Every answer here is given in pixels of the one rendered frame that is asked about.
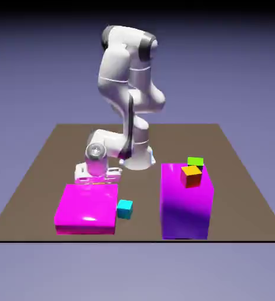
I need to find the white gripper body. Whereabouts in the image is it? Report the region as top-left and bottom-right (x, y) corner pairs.
(74, 162), (123, 185)

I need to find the small cyan cube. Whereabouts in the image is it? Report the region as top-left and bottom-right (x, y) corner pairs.
(116, 199), (134, 220)

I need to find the small orange cube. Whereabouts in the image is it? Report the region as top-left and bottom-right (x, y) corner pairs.
(180, 165), (203, 189)

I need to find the small green cube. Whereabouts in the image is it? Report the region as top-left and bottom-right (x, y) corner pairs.
(187, 156), (204, 172)

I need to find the large magenta box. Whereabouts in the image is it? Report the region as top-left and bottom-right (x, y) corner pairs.
(53, 183), (119, 236)

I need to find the large purple box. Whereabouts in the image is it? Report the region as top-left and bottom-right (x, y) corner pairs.
(160, 162), (215, 240)

